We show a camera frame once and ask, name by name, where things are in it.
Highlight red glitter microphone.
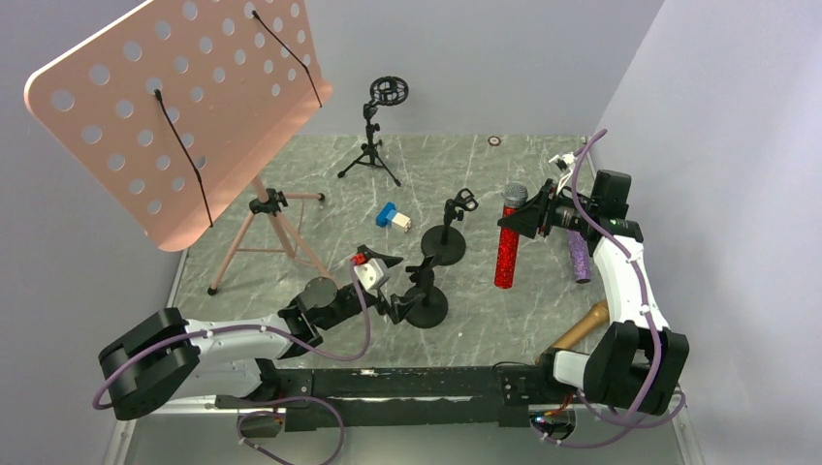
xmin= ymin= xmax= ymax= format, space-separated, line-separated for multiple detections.
xmin=494 ymin=182 xmax=528 ymax=289

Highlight black round mic stand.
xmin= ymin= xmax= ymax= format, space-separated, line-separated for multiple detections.
xmin=421 ymin=188 xmax=479 ymax=265
xmin=404 ymin=255 xmax=449 ymax=329

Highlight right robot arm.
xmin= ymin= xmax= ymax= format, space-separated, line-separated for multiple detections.
xmin=497 ymin=170 xmax=689 ymax=416

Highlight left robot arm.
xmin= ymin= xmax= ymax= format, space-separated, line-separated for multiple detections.
xmin=92 ymin=245 xmax=422 ymax=420

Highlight pink perforated music stand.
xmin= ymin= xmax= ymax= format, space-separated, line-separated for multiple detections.
xmin=24 ymin=1 xmax=332 ymax=252

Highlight purple glitter microphone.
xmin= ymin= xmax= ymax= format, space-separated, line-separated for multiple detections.
xmin=567 ymin=231 xmax=591 ymax=284

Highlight blue and white toy block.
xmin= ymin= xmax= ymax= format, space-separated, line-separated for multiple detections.
xmin=375 ymin=202 xmax=412 ymax=233

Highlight gold microphone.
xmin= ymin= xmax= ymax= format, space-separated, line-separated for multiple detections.
xmin=540 ymin=300 xmax=610 ymax=356

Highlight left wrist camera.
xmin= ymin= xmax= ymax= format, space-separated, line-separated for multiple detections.
xmin=353 ymin=254 xmax=390 ymax=293

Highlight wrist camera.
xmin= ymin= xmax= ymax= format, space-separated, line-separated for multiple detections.
xmin=549 ymin=152 xmax=579 ymax=173
xmin=353 ymin=254 xmax=390 ymax=293

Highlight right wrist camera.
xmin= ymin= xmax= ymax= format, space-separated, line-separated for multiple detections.
xmin=549 ymin=152 xmax=579 ymax=173

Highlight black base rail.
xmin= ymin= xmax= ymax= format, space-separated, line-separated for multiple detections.
xmin=215 ymin=363 xmax=572 ymax=432

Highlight black tripod shock mount stand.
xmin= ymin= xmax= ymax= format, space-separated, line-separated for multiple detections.
xmin=337 ymin=76 xmax=409 ymax=187

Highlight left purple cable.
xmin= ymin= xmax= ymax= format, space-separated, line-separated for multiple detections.
xmin=91 ymin=263 xmax=375 ymax=465

